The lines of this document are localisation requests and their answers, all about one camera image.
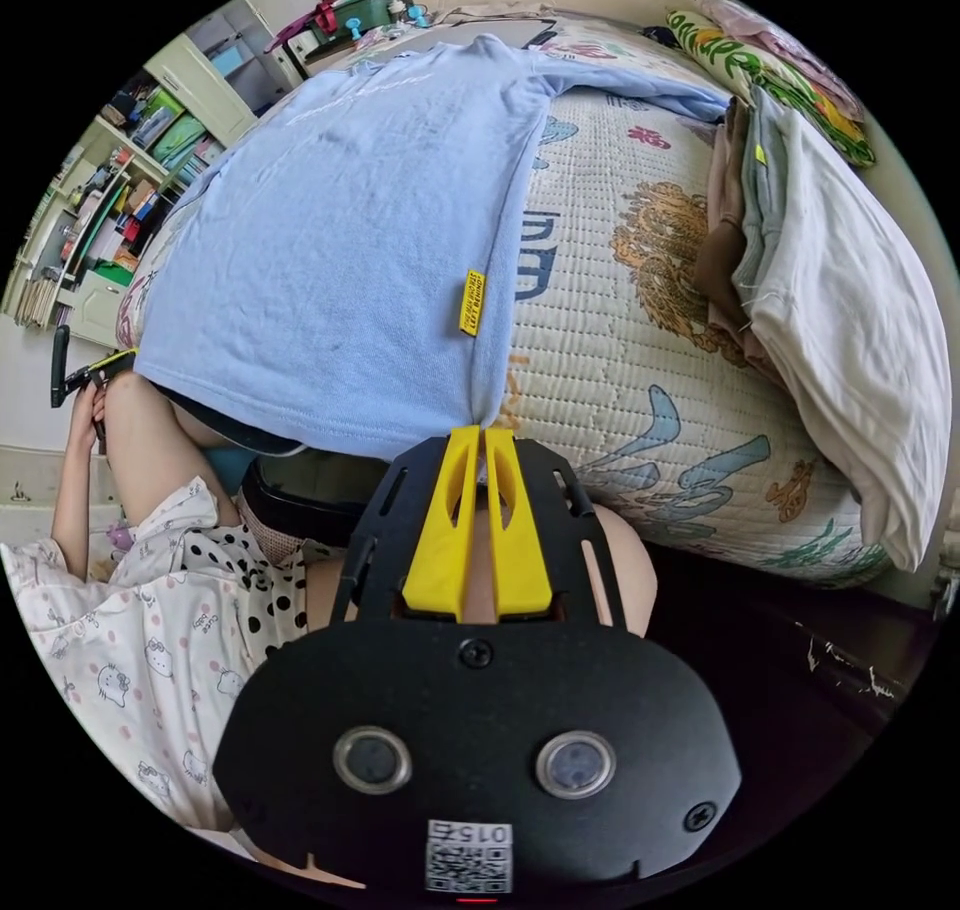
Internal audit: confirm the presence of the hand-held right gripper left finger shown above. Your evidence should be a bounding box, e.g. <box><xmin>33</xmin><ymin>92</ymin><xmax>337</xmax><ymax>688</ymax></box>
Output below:
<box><xmin>402</xmin><ymin>426</ymin><xmax>482</xmax><ymax>622</ymax></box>

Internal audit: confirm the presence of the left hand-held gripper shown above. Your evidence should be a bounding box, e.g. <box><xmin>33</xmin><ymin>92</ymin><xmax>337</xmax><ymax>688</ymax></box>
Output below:
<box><xmin>62</xmin><ymin>348</ymin><xmax>141</xmax><ymax>404</ymax></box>

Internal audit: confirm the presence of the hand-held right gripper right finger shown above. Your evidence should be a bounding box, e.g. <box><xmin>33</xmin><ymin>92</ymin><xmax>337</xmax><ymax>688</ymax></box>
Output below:
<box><xmin>485</xmin><ymin>427</ymin><xmax>556</xmax><ymax>622</ymax></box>

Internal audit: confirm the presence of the light blue long sleeve shirt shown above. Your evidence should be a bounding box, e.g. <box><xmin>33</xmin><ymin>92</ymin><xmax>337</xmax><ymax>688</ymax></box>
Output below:
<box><xmin>133</xmin><ymin>33</ymin><xmax>733</xmax><ymax>463</ymax></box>

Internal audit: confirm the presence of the person's left forearm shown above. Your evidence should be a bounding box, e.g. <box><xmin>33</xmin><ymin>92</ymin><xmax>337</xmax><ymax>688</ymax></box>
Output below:
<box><xmin>46</xmin><ymin>441</ymin><xmax>121</xmax><ymax>583</ymax></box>

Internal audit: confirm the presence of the person's left hand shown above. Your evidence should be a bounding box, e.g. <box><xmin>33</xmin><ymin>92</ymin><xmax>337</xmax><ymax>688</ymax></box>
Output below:
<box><xmin>65</xmin><ymin>384</ymin><xmax>111</xmax><ymax>464</ymax></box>

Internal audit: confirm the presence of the white shelf with books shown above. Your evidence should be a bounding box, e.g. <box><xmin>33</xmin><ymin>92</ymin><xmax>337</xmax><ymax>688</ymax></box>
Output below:
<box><xmin>0</xmin><ymin>69</ymin><xmax>226</xmax><ymax>330</ymax></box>

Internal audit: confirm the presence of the person's body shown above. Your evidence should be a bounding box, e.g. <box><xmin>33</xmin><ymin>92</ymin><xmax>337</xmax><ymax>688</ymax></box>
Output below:
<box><xmin>0</xmin><ymin>371</ymin><xmax>660</xmax><ymax>868</ymax></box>

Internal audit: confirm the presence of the white cupboard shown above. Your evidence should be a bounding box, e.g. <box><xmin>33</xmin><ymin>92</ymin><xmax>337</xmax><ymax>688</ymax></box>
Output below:
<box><xmin>142</xmin><ymin>0</ymin><xmax>305</xmax><ymax>148</ymax></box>

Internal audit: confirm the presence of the pile of clothes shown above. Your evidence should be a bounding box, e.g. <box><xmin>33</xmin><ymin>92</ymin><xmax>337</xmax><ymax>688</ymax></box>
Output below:
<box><xmin>692</xmin><ymin>84</ymin><xmax>954</xmax><ymax>574</ymax></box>

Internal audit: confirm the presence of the cluttered desk with green basket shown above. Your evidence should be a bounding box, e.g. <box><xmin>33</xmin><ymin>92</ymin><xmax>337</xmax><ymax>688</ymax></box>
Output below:
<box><xmin>263</xmin><ymin>0</ymin><xmax>438</xmax><ymax>68</ymax></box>

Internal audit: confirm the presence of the green patterned pillow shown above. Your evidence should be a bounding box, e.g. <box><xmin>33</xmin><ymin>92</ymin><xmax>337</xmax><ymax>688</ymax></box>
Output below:
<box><xmin>663</xmin><ymin>0</ymin><xmax>879</xmax><ymax>170</ymax></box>

